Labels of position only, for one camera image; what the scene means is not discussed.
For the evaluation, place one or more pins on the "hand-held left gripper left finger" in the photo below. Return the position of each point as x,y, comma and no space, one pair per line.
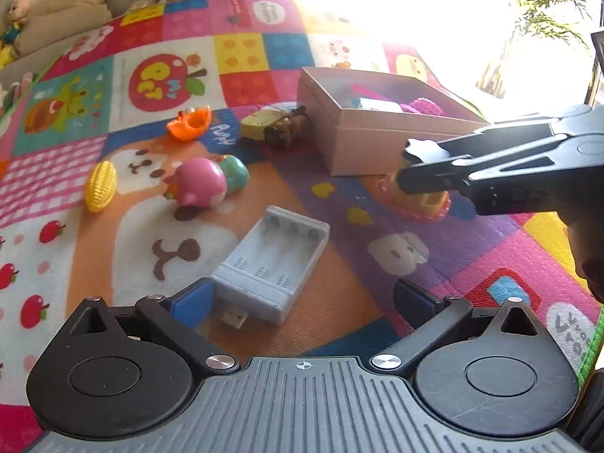
191,301

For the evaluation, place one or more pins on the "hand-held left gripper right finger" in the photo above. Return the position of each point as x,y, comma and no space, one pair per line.
416,300

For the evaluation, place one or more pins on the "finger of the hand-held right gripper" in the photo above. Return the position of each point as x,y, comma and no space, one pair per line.
424,150
429,179

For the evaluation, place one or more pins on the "pink and yellow toy cake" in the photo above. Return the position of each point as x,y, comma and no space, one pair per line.
424,206

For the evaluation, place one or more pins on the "brown cardboard box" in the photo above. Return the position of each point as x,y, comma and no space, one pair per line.
377,146

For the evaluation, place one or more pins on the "grey battery charger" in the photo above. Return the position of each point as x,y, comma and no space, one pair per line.
269,264

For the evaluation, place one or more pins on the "pink round toy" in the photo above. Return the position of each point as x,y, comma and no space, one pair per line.
198,181

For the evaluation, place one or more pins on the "brown toy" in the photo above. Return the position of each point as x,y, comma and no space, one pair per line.
288,127

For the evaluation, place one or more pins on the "yellow toy corn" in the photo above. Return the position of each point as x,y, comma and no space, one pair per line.
100,188

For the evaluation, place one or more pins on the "orange toy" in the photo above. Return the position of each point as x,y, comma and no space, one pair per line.
188,125

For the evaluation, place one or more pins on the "person's right hand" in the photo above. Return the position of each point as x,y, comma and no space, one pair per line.
587,259

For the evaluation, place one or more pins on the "pink knitted item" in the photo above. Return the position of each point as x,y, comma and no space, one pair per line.
424,106

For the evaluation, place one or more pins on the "magenta item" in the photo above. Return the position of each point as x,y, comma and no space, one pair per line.
368,90

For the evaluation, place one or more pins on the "colourful cartoon play mat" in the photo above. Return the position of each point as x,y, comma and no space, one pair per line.
71,188

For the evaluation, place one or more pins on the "green palm plant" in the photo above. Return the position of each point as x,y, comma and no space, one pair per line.
552,14

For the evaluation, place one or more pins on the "white and pink plush toy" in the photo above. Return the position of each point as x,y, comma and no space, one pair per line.
14,89

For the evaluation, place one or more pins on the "beige cushion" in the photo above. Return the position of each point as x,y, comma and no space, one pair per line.
61,14

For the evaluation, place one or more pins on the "small doll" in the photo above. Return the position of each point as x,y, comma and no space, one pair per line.
18,9

